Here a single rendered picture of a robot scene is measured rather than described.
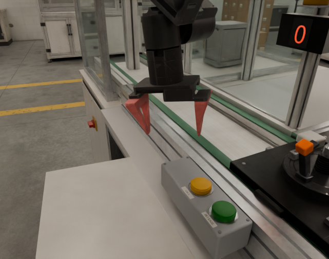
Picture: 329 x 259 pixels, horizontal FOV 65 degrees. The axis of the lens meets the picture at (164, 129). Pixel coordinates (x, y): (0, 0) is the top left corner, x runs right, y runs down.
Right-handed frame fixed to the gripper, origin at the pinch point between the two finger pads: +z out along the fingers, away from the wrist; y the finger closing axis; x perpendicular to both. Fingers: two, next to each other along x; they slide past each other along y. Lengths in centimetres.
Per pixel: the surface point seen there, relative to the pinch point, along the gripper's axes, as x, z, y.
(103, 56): -53, -7, 41
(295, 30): -26.3, -12.5, -23.2
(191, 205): 5.9, 12.1, -3.7
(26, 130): -149, 75, 203
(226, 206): 6.5, 10.9, -9.8
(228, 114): -41.8, 13.9, -7.1
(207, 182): 1.4, 10.2, -6.0
